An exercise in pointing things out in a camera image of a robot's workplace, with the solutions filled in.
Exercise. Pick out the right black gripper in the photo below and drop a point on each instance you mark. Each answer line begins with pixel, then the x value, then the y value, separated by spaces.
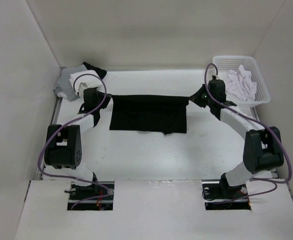
pixel 195 97

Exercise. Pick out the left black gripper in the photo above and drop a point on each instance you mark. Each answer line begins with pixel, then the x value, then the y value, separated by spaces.
pixel 107 99

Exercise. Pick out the black tank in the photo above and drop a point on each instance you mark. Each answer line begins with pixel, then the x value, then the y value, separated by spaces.
pixel 149 113
pixel 100 72

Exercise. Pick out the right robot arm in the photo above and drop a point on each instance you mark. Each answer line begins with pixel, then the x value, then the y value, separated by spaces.
pixel 263 150

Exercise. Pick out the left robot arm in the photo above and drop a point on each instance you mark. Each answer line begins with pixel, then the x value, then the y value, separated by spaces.
pixel 63 147

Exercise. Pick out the folded white tank top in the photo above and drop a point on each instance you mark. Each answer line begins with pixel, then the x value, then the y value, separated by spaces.
pixel 89 77

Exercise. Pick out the white tank top in basket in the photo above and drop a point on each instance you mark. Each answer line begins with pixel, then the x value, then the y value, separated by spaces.
pixel 241 85

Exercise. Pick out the folded black tank top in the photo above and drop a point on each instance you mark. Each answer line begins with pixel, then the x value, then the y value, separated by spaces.
pixel 100 72

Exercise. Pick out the folded grey tank top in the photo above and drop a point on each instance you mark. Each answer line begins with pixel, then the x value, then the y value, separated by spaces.
pixel 63 88

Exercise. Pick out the white plastic basket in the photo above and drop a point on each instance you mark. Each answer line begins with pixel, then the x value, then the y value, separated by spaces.
pixel 224 63

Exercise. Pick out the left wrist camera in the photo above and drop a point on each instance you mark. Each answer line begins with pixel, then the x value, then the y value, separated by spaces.
pixel 81 88

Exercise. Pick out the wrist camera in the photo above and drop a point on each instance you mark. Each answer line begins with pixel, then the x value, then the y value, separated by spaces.
pixel 81 88
pixel 215 77

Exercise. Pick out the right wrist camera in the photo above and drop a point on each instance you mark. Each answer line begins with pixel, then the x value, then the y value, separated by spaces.
pixel 215 77

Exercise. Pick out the left aluminium rail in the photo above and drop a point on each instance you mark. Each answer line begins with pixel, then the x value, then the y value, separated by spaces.
pixel 53 119

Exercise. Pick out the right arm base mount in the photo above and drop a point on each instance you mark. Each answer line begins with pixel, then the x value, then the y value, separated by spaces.
pixel 221 200

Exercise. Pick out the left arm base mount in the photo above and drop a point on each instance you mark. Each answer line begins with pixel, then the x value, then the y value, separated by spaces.
pixel 89 198

